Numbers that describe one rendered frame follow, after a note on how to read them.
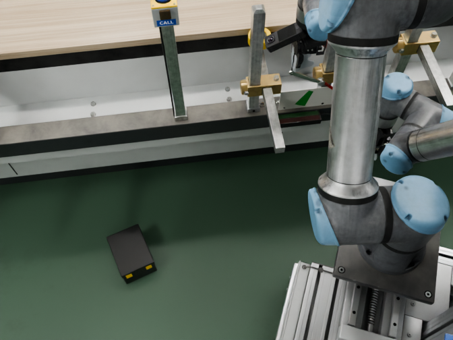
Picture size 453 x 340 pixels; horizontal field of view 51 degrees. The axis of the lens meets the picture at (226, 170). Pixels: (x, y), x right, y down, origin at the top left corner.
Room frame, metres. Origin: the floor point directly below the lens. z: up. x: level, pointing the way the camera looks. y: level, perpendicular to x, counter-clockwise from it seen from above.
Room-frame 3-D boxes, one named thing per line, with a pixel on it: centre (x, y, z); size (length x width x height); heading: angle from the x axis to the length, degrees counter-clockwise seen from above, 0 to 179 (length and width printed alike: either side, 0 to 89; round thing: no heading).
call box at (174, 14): (1.04, 0.16, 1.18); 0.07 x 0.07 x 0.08; 7
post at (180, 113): (1.04, 0.16, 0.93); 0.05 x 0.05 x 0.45; 7
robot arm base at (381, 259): (0.41, -0.38, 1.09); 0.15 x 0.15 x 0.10
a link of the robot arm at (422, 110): (0.69, -0.49, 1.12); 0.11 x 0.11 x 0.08; 51
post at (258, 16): (1.07, -0.10, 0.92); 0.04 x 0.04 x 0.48; 7
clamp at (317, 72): (1.10, -0.37, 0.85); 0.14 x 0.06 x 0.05; 97
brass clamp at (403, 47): (1.13, -0.62, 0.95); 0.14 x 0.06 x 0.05; 97
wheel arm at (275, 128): (1.02, -0.14, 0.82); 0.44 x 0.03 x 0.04; 7
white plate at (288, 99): (1.07, -0.32, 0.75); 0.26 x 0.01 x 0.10; 97
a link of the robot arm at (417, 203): (0.41, -0.37, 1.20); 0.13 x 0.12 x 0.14; 91
